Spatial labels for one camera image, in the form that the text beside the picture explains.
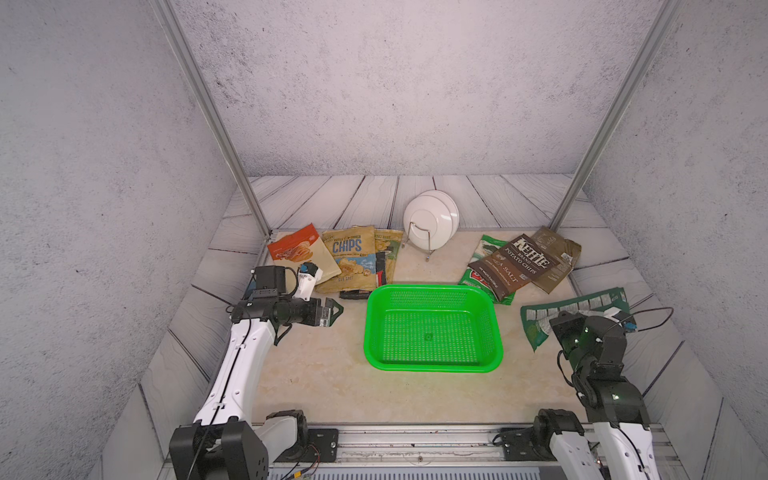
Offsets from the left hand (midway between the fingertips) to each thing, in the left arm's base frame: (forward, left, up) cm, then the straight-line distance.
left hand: (330, 305), depth 80 cm
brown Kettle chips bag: (+22, -57, -14) cm, 63 cm away
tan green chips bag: (+37, -16, -14) cm, 42 cm away
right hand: (-6, -56, +6) cm, 57 cm away
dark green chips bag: (-2, -56, -5) cm, 56 cm away
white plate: (+35, -30, -1) cm, 46 cm away
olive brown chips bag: (+30, -82, -15) cm, 88 cm away
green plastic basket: (+2, -32, -17) cm, 36 cm away
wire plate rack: (+31, -30, -8) cm, 44 cm away
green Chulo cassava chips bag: (+34, -52, -16) cm, 64 cm away
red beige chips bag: (+37, +18, -16) cm, 44 cm away
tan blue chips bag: (+32, -3, -14) cm, 35 cm away
